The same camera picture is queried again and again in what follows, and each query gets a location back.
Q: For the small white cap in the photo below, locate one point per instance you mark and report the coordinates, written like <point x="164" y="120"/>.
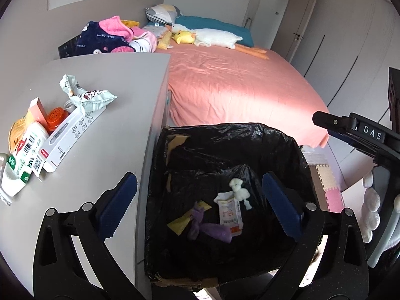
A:
<point x="68" y="104"/>

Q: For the yellow corn plush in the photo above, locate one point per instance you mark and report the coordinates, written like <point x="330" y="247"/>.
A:
<point x="165" y="41"/>

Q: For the white door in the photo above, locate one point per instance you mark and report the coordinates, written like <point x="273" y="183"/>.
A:
<point x="293" y="15"/>

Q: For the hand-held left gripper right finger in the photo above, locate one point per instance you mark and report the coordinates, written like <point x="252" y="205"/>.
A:
<point x="281" y="206"/>

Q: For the bed with pink sheet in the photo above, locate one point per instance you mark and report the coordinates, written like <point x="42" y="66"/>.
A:
<point x="234" y="84"/>

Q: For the white and orange packet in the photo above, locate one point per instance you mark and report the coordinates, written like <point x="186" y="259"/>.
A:
<point x="229" y="214"/>

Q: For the white goose plush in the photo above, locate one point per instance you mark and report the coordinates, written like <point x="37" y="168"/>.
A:
<point x="215" y="37"/>

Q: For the person's right hand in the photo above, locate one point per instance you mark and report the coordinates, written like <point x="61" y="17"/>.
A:
<point x="372" y="200"/>

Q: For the purple plastic glove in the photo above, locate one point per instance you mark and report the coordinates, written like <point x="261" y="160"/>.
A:
<point x="215" y="229"/>

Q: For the long white cardboard box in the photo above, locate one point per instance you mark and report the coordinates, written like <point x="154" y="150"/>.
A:
<point x="72" y="131"/>

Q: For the white and pink striped cloth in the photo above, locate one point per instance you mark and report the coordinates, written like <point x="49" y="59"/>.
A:
<point x="143" y="43"/>

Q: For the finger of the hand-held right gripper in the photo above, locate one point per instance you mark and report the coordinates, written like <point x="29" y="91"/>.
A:
<point x="331" y="123"/>

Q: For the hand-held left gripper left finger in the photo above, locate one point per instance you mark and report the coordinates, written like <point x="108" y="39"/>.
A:
<point x="118" y="206"/>

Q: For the yellow cloth item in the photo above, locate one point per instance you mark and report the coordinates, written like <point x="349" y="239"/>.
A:
<point x="129" y="23"/>

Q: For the black panel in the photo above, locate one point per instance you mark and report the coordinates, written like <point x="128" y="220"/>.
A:
<point x="67" y="48"/>

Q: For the yellow duck plush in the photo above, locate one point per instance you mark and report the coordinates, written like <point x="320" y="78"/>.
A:
<point x="182" y="37"/>

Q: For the navy fleece garment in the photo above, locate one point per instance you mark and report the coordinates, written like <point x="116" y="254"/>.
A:
<point x="97" y="40"/>

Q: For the bin with black bag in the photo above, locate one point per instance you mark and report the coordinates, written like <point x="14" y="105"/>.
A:
<point x="218" y="156"/>

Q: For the crumpled white tissue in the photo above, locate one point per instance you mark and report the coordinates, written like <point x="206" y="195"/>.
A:
<point x="240" y="193"/>

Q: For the dark wooden furniture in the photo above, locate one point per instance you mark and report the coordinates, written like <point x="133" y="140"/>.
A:
<point x="394" y="97"/>

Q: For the pink fleece garment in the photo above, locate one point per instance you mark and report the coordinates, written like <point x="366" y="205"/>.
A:
<point x="115" y="26"/>

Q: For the pink foam mat tile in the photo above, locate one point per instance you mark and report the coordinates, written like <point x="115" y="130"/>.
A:
<point x="334" y="200"/>

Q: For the yellow snack packet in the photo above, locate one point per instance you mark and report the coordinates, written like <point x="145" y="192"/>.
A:
<point x="17" y="134"/>

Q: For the small pink box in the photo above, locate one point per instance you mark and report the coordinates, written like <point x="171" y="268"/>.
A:
<point x="37" y="107"/>

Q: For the beige foam mat tile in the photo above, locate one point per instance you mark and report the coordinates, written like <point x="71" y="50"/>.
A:
<point x="326" y="176"/>

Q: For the white snack wrapper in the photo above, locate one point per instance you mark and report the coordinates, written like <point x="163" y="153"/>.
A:
<point x="93" y="98"/>

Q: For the yellow paper wrapper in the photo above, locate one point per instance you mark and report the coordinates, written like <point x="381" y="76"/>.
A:
<point x="179" y="225"/>

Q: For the white drink carton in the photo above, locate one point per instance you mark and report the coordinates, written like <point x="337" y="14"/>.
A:
<point x="31" y="140"/>

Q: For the white and green pouch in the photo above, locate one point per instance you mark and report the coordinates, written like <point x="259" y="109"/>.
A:
<point x="12" y="178"/>

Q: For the teal pillow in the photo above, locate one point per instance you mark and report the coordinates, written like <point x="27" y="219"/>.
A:
<point x="206" y="23"/>

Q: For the white printed pillow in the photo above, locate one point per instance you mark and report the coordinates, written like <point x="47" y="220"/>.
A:
<point x="156" y="31"/>

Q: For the orange plastic bottle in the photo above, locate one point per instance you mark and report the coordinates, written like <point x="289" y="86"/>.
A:
<point x="56" y="117"/>

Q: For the grey patterned pillow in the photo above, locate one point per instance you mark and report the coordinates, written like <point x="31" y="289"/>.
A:
<point x="162" y="12"/>

